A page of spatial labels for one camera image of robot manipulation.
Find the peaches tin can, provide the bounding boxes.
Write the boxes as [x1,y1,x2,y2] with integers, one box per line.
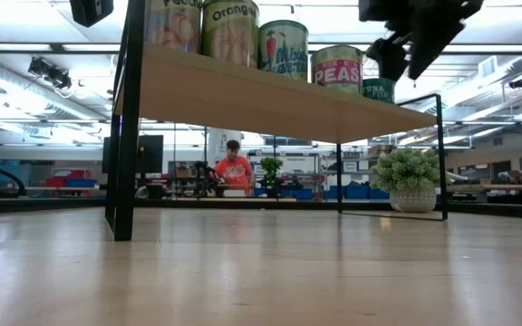
[144,0,203,54]

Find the wooden shelf with black legs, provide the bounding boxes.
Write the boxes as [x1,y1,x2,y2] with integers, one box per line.
[104,0,449,242]

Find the black background monitor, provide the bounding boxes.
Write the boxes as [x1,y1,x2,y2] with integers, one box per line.
[101,134,165,176]

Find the wooden background table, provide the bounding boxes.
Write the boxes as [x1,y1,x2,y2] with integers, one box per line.
[446,183,522,194]

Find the green plant in white pot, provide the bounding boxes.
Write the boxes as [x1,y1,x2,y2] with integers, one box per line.
[368,147,443,214]

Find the green tuna fish tin can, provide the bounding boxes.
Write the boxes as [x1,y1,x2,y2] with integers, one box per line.
[362,77,397,105]

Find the small green background plant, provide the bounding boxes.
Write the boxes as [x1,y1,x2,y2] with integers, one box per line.
[258,156,285,191]

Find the oranges tin can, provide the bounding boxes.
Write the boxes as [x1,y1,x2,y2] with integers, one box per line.
[199,0,261,69]

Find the black aluminium rig frame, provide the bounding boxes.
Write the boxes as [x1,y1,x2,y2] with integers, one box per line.
[0,196,522,222]

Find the person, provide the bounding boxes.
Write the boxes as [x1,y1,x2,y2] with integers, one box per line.
[212,139,256,191]

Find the red storage bin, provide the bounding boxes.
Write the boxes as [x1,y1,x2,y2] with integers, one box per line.
[44,168,93,189]

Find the green peas tin can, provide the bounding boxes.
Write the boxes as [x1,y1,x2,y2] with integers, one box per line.
[310,43,364,96]

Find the mixed vegetables tin can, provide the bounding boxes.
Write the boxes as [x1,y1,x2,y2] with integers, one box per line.
[257,19,310,82]

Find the white wall sign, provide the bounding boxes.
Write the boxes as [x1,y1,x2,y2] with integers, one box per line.
[283,153,321,176]

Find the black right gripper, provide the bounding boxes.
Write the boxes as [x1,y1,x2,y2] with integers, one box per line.
[358,0,485,83]

